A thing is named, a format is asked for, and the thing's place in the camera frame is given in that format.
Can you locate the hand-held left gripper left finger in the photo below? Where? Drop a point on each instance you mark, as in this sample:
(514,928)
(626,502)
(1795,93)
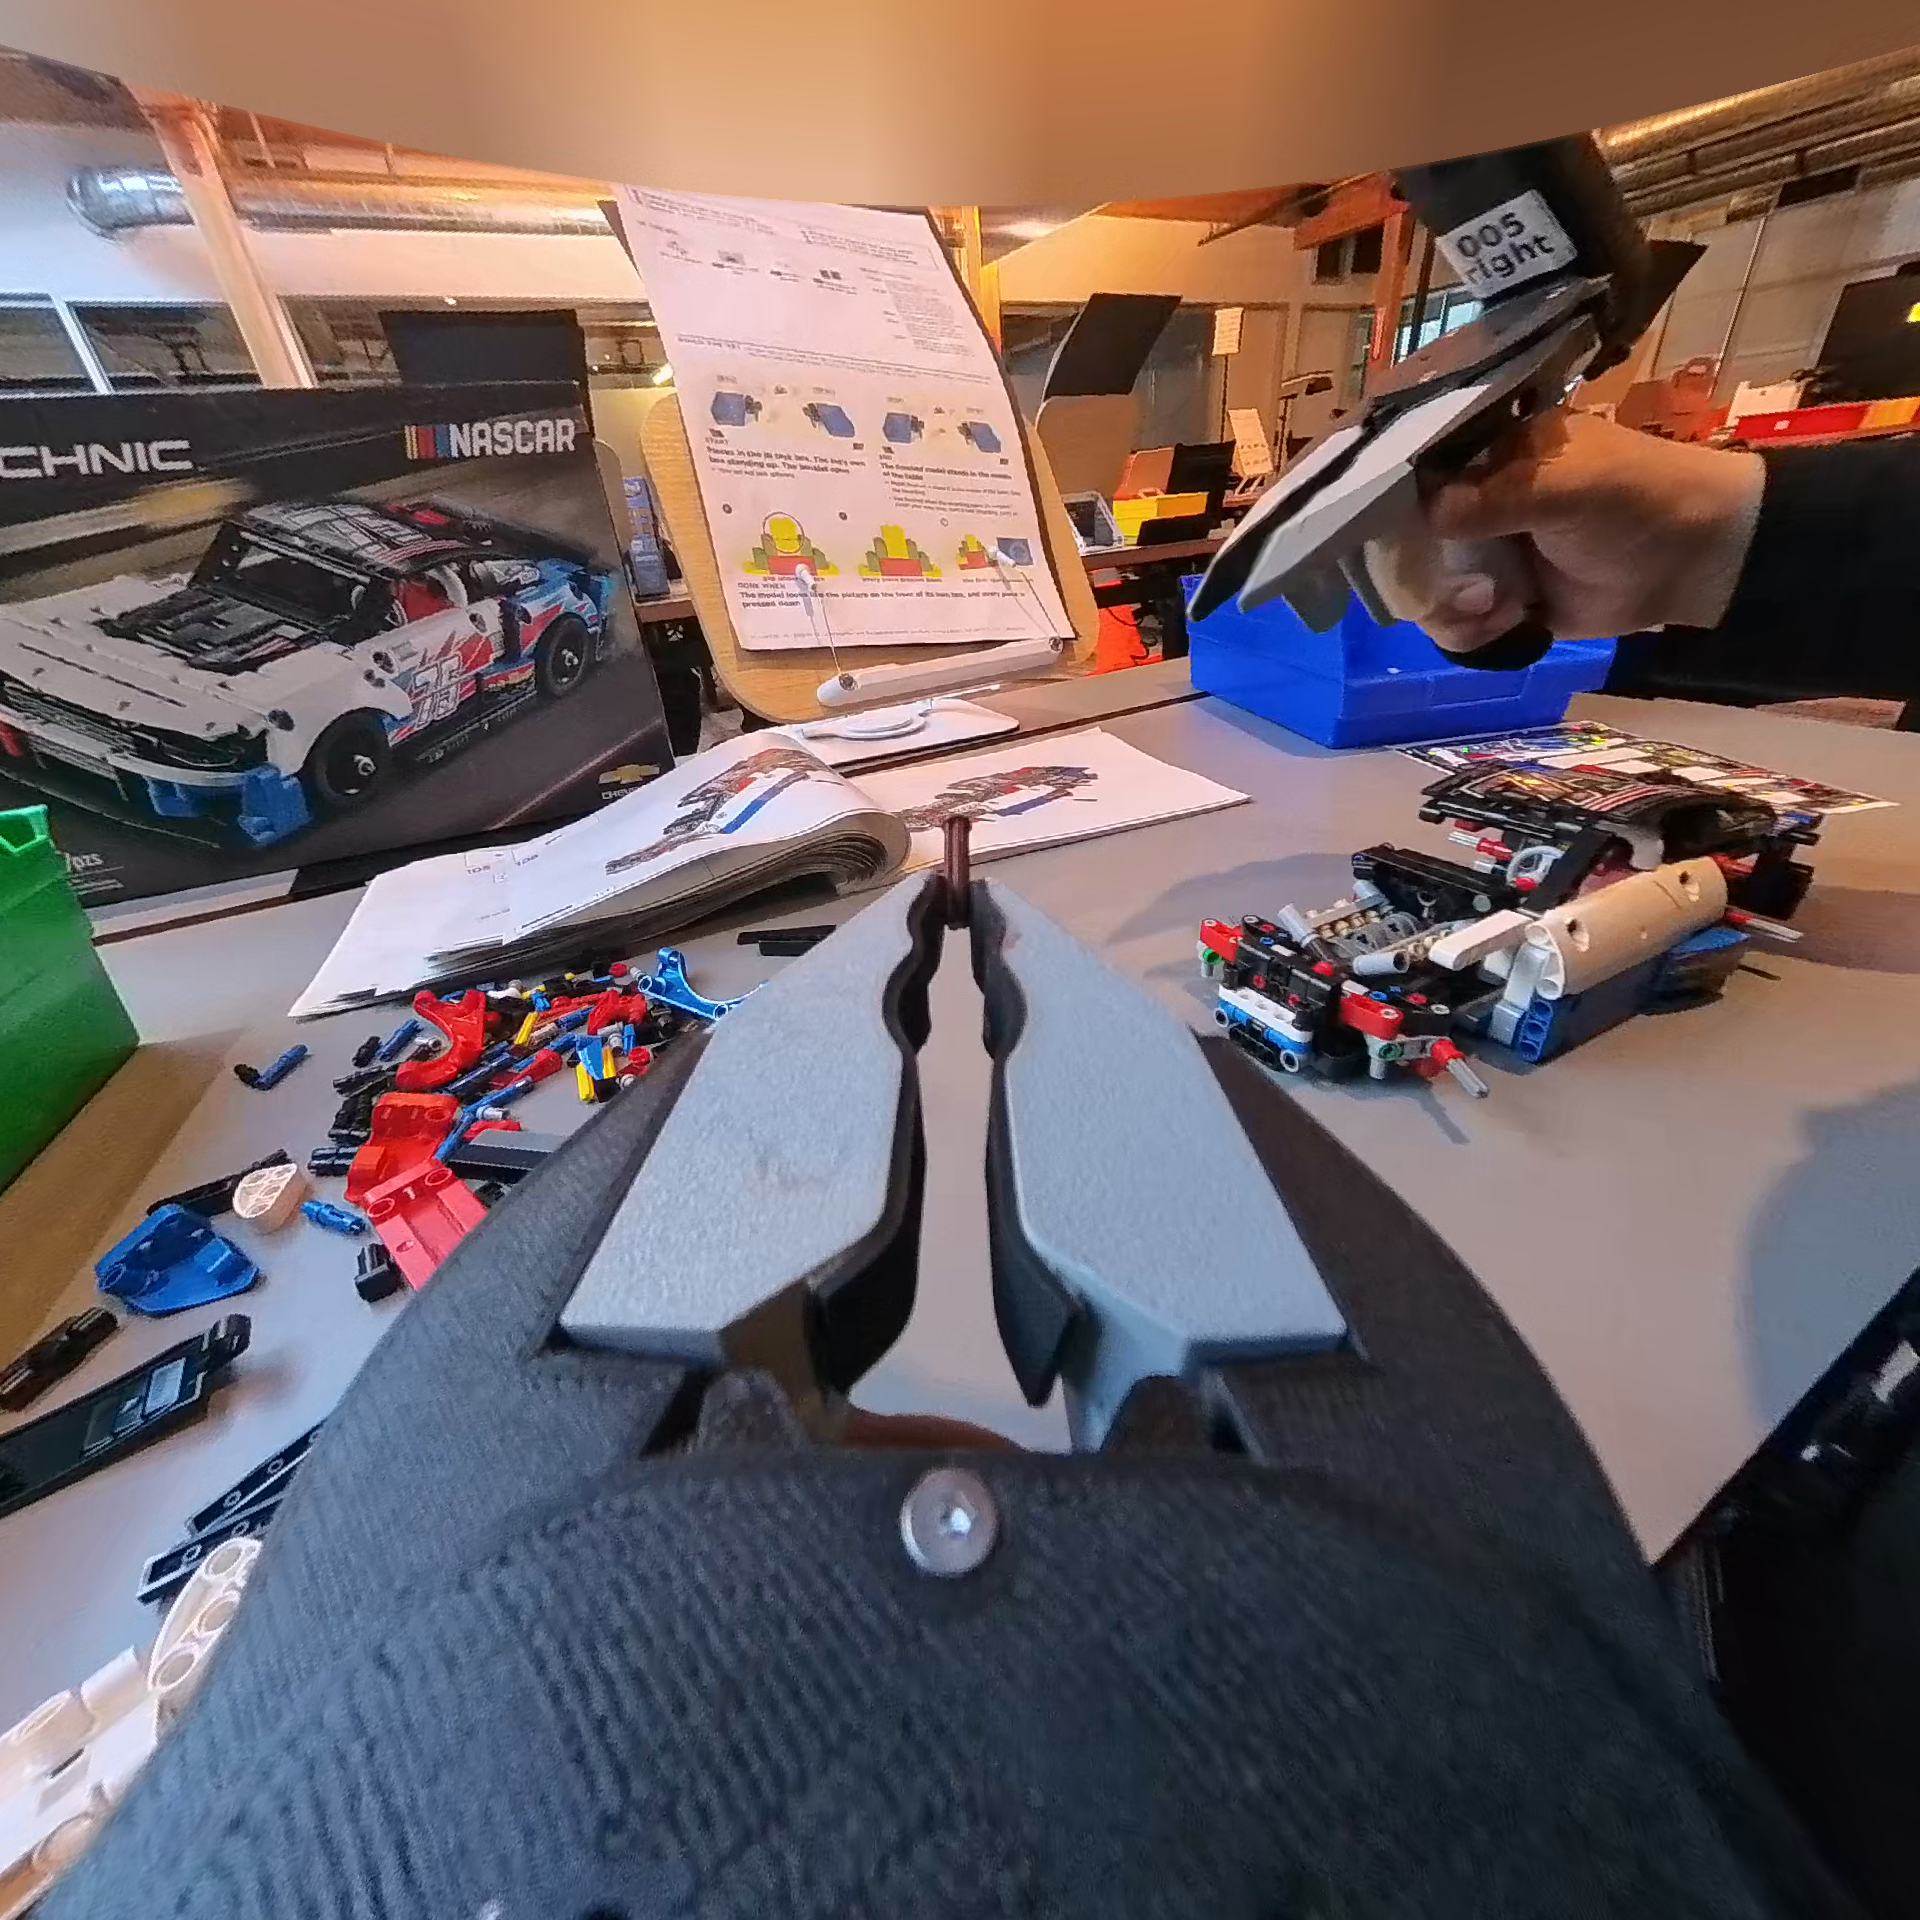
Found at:
(750,1171)

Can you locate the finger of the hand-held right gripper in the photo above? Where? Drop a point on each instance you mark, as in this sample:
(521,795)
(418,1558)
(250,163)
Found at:
(1329,539)
(1350,451)

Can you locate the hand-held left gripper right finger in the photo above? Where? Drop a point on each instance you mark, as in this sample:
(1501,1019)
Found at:
(1141,1184)

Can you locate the pile of toy bricks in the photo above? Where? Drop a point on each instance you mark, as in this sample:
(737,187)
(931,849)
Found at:
(421,1184)

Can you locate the dark brown toy axle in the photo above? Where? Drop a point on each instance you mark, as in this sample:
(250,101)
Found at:
(957,854)

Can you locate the toy brick car model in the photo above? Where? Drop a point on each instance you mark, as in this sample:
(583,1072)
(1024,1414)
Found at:
(1590,914)

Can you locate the holographic sticker sheet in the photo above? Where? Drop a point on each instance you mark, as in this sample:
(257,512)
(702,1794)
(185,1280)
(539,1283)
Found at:
(1770,780)

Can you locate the person's right forearm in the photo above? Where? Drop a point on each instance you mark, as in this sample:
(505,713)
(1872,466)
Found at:
(1845,569)

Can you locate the grey desk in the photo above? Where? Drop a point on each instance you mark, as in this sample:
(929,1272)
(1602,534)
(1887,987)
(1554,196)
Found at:
(1575,1201)

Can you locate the person's right hand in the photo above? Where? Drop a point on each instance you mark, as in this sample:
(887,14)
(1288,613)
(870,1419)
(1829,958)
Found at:
(1606,524)

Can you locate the blue storage bin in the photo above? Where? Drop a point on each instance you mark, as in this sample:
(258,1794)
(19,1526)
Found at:
(1350,681)

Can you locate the yellow storage bin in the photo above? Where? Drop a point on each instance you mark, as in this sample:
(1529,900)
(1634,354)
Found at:
(1171,517)

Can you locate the blue wishbone brick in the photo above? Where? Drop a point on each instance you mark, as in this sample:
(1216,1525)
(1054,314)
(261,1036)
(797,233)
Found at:
(682,984)

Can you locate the black angled brick beam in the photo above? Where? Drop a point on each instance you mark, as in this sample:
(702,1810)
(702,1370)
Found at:
(797,949)

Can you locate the black straight brick beam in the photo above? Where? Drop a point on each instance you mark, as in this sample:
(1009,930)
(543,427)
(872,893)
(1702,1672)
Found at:
(786,932)

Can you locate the open instruction booklet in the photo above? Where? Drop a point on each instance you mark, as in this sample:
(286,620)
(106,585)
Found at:
(720,838)

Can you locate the red storage bin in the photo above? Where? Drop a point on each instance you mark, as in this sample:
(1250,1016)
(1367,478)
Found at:
(1829,421)

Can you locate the printed instruction sheet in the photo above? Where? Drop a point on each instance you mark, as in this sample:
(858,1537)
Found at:
(839,374)

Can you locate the wooden document stand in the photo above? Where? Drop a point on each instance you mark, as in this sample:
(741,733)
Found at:
(682,509)

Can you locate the brown cardboard sheet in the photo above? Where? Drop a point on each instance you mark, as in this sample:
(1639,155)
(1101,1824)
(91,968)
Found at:
(89,1201)

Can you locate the toy car set box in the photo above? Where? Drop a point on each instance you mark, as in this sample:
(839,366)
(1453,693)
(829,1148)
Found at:
(301,628)

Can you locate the green storage bin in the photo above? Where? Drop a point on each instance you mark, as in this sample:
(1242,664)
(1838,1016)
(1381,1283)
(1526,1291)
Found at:
(54,1019)

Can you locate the silver ventilation duct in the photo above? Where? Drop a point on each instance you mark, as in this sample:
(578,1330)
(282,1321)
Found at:
(224,196)

